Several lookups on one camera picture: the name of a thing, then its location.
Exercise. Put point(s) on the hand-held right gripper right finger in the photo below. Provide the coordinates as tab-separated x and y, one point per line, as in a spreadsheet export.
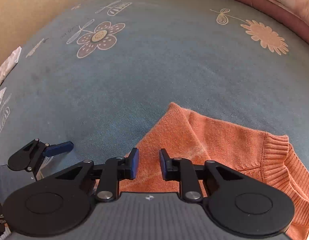
164	165

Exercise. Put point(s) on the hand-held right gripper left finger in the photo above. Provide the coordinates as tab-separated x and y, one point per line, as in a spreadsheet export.
134	163

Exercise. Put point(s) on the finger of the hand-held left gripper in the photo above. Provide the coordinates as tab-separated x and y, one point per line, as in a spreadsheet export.
59	148

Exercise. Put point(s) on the orange knit sweater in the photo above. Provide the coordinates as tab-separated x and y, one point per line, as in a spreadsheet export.
219	142

